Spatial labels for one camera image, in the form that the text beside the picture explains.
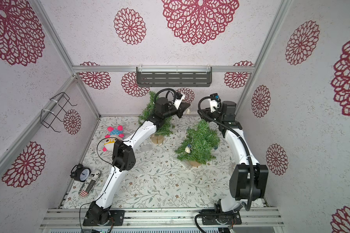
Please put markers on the clear plastic battery box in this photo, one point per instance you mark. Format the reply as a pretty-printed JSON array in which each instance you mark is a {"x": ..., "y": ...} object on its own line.
[{"x": 145, "y": 148}]

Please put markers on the grey wall shelf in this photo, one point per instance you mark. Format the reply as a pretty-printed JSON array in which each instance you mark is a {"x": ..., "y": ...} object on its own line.
[{"x": 174, "y": 77}]

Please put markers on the right small green christmas tree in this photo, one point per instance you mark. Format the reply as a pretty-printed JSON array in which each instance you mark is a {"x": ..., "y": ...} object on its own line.
[{"x": 203, "y": 140}]

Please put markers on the metal base rail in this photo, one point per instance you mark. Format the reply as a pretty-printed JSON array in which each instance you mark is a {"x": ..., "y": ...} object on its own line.
[{"x": 172, "y": 218}]

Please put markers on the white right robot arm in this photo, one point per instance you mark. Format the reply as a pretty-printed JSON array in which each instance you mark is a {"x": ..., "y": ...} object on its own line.
[{"x": 249, "y": 178}]

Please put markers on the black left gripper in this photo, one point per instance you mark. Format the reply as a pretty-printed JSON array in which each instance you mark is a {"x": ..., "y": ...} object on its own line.
[{"x": 182, "y": 108}]

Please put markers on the black alarm clock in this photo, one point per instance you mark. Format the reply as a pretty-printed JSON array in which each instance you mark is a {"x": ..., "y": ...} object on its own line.
[{"x": 80, "y": 173}]

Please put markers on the white pink plush toy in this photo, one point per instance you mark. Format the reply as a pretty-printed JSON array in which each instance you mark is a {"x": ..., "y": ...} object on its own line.
[{"x": 114, "y": 134}]

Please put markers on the left small green christmas tree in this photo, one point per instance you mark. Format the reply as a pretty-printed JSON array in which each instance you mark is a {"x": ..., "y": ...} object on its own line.
[{"x": 149, "y": 114}]

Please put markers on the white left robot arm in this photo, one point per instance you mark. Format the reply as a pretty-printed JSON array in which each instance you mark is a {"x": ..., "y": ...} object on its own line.
[{"x": 123, "y": 160}]

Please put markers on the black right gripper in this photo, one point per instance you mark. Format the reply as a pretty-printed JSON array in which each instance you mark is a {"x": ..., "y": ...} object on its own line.
[{"x": 204, "y": 108}]

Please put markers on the black wire wall rack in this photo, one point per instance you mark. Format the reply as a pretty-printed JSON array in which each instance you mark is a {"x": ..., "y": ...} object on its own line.
[{"x": 60, "y": 101}]

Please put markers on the small green christmas tree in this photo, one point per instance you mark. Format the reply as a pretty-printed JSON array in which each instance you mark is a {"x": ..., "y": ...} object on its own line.
[
  {"x": 149, "y": 114},
  {"x": 203, "y": 140}
]

